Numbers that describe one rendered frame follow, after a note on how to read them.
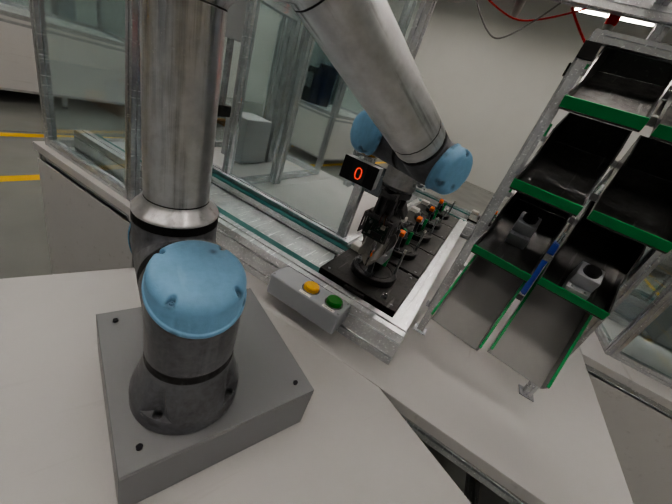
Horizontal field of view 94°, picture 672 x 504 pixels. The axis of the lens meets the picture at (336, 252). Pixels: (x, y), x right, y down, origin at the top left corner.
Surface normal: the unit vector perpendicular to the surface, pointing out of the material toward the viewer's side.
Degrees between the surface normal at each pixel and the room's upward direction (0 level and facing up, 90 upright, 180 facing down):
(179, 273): 8
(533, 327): 45
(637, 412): 90
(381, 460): 0
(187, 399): 73
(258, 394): 2
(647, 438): 90
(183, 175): 91
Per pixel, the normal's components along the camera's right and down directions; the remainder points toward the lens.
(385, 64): 0.43, 0.66
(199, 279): 0.37, -0.74
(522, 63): -0.52, 0.26
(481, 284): -0.21, -0.45
